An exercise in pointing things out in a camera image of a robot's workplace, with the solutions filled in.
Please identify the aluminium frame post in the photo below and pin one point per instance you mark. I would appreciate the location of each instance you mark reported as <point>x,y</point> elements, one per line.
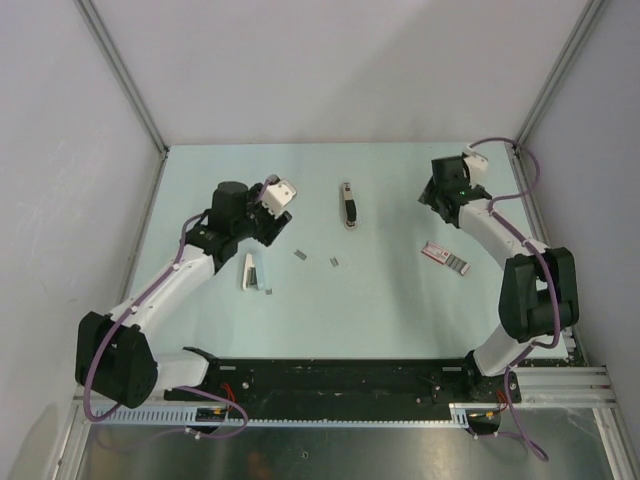
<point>576,41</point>
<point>114,60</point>

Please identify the red white staple box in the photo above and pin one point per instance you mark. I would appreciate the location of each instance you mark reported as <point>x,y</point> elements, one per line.
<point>444,257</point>

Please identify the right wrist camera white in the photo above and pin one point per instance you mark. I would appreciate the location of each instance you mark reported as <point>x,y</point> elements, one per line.
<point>477,164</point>

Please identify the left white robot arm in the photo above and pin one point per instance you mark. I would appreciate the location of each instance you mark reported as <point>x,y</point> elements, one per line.
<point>115,354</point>

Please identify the front aluminium rail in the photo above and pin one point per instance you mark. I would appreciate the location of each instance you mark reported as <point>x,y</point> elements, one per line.
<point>544,381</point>

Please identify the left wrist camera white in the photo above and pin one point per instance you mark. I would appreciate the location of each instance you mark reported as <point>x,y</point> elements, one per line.
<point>277,196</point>

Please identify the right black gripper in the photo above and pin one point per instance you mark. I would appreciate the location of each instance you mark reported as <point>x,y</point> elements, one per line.
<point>429,195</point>

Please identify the left aluminium frame post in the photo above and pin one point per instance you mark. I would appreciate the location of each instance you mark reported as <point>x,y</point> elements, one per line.
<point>114,60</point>

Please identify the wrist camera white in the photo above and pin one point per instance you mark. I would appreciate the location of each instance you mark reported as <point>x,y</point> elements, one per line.
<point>277,196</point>
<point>477,164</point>

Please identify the black silver stapler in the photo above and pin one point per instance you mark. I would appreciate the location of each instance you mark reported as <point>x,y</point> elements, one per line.
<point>349,208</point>

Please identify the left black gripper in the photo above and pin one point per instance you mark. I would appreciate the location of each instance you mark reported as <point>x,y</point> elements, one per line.
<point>273,225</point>

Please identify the grey cable duct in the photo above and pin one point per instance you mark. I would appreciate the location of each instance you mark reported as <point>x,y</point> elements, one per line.
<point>210,415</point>

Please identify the right aluminium frame post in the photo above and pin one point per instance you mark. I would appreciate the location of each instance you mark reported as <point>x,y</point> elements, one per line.
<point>576,41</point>

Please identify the right aluminium side rail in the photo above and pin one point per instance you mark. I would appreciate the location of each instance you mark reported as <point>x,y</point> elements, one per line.
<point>525,213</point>

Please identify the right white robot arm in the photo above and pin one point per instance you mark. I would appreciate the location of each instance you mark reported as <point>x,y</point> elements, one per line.
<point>538,297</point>

